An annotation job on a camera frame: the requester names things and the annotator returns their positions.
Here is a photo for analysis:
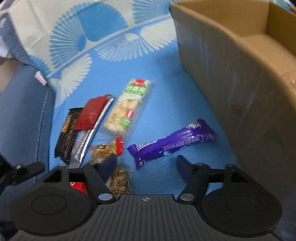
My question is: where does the purple chocolate bar wrapper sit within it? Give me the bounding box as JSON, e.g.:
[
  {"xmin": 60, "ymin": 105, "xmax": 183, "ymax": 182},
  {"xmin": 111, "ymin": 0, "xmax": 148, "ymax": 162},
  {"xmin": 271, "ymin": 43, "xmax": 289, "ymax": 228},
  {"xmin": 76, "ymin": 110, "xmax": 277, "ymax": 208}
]
[{"xmin": 127, "ymin": 119, "xmax": 217, "ymax": 170}]

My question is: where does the green-label sachima pack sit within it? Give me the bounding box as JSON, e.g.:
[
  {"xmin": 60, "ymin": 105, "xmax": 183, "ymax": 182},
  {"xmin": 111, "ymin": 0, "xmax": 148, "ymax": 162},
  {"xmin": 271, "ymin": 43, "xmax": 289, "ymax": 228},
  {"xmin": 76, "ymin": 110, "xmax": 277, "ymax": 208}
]
[{"xmin": 104, "ymin": 79, "xmax": 152, "ymax": 138}]

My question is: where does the blue fabric sofa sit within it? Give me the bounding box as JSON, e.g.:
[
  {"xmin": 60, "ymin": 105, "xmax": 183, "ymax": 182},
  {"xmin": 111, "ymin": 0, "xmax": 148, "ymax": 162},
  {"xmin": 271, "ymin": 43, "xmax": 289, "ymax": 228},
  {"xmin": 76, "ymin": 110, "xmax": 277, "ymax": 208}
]
[{"xmin": 0, "ymin": 64, "xmax": 56, "ymax": 235}]

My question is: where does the blue fan-pattern sofa cover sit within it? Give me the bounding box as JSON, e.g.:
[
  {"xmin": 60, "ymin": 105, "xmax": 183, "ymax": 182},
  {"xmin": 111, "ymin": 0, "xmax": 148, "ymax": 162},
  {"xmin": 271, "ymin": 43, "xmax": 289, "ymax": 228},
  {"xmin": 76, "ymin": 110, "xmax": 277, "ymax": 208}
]
[{"xmin": 0, "ymin": 0, "xmax": 296, "ymax": 239}]

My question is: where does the black chocolate wafer pack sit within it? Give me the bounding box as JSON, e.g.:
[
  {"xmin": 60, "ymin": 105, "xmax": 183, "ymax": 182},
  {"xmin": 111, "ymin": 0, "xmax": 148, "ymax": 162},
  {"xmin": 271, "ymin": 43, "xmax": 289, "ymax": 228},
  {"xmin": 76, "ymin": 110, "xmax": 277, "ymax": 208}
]
[{"xmin": 54, "ymin": 108, "xmax": 83, "ymax": 165}]

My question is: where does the red long wafer pack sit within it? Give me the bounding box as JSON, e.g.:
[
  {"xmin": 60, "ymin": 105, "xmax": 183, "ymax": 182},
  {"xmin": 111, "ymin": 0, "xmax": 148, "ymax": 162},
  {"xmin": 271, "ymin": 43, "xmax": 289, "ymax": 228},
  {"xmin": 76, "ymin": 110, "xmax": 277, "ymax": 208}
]
[{"xmin": 69, "ymin": 182, "xmax": 88, "ymax": 195}]

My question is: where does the brown cardboard box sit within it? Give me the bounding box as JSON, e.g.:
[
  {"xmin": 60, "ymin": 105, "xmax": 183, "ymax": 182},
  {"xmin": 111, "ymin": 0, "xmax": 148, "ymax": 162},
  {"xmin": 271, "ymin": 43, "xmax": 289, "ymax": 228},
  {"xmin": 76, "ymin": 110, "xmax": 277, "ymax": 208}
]
[{"xmin": 170, "ymin": 1, "xmax": 295, "ymax": 222}]

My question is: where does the clear bag of nuts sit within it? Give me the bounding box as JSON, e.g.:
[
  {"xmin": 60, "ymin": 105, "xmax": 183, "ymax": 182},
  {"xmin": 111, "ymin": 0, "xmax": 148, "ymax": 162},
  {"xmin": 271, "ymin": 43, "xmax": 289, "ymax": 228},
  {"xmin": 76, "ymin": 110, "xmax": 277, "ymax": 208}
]
[{"xmin": 106, "ymin": 157, "xmax": 133, "ymax": 200}]

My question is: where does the red square snack packet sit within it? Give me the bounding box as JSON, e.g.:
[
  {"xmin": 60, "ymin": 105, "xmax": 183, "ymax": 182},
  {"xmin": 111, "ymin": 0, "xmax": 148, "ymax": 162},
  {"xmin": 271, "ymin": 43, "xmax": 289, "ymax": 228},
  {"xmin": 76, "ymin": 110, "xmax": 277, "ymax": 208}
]
[{"xmin": 74, "ymin": 95, "xmax": 109, "ymax": 131}]

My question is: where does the small orange candy packet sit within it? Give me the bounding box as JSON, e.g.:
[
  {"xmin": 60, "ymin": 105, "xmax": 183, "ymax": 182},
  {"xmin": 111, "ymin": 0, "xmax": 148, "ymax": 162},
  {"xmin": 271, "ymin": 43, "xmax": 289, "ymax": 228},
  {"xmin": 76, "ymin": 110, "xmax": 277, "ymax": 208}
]
[{"xmin": 89, "ymin": 138, "xmax": 123, "ymax": 164}]

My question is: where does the silver foil snack bar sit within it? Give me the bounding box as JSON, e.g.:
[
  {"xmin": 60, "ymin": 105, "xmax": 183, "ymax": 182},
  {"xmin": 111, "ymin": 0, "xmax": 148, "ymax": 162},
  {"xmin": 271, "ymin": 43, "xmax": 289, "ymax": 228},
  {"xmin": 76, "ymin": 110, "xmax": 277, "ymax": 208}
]
[{"xmin": 68, "ymin": 94, "xmax": 115, "ymax": 169}]

